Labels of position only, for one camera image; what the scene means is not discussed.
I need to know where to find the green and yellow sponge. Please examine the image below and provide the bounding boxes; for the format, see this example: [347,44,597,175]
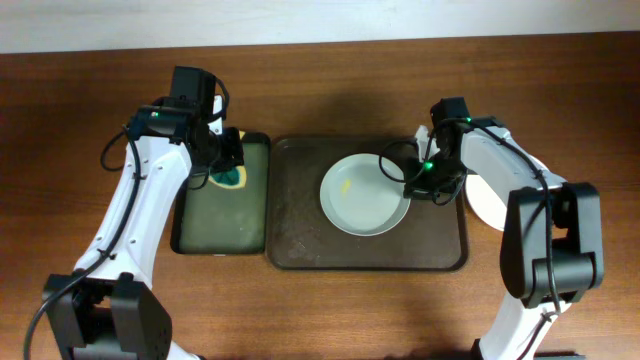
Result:
[208,130,248,191]

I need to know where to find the cream white plate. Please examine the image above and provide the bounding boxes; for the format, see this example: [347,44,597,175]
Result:
[461,148,540,231]

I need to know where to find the light grey plate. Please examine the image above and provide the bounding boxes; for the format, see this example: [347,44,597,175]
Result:
[319,153,411,237]

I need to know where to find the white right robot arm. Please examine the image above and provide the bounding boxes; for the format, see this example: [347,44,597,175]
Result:
[404,97,604,359]

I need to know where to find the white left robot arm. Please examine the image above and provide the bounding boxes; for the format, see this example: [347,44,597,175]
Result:
[23,66,244,359]

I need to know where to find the large brown tray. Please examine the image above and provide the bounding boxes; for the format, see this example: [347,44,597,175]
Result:
[266,136,468,272]

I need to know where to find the dark green small tray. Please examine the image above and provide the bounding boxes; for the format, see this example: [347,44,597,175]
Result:
[170,132,271,255]

